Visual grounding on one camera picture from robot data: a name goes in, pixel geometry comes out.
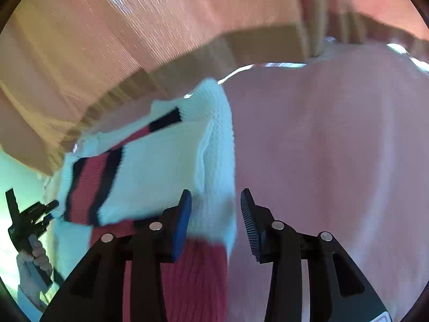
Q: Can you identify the left hand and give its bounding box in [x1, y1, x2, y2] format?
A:
[16, 238, 52, 310]

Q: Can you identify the pink blanket with white bows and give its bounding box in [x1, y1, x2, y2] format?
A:
[225, 43, 428, 321]

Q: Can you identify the pink curtain with tan hem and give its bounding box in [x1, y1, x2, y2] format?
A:
[1, 0, 428, 174]

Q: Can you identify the white knitted striped sweater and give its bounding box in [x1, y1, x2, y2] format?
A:
[44, 79, 236, 321]

